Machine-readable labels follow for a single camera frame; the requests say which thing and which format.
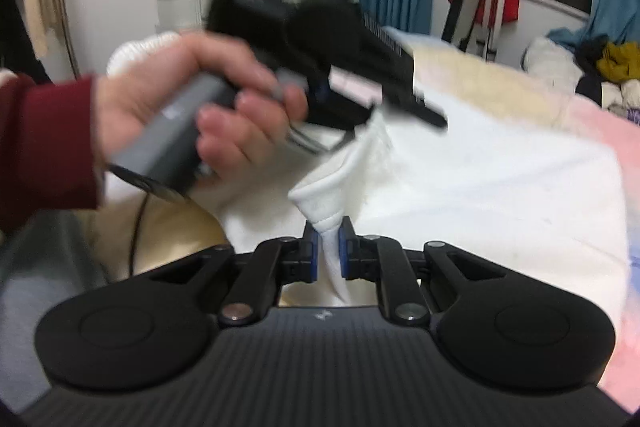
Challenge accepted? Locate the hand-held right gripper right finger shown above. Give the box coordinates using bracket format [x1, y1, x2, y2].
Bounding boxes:
[339, 217, 507, 328]

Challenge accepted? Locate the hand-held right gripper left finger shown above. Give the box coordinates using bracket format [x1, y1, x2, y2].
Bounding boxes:
[149, 222, 321, 328]

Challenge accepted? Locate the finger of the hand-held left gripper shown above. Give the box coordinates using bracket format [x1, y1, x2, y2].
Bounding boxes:
[302, 74, 377, 128]
[350, 9, 449, 131]

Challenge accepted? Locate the white garment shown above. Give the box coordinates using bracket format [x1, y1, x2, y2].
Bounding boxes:
[192, 97, 632, 308]

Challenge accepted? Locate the person's left forearm red sleeve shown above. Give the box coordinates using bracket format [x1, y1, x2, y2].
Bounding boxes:
[0, 74, 104, 235]

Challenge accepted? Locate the pile of mixed clothes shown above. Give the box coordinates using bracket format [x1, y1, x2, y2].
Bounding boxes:
[521, 34, 640, 125]

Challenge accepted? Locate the person's left hand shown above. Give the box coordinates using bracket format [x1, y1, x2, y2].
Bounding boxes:
[94, 32, 309, 188]

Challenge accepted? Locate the white plastic drawer unit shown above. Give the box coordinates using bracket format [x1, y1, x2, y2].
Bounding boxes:
[156, 0, 226, 32]

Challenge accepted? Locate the white fluffy cloth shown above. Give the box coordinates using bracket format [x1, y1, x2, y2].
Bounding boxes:
[106, 32, 182, 76]

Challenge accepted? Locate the red cloth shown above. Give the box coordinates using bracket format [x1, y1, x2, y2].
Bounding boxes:
[447, 0, 521, 25]

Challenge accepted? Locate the person's grey trouser leg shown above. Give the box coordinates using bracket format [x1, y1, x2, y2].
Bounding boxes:
[0, 211, 113, 413]

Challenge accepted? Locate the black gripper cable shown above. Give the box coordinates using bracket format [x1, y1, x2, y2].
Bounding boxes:
[106, 163, 193, 280]

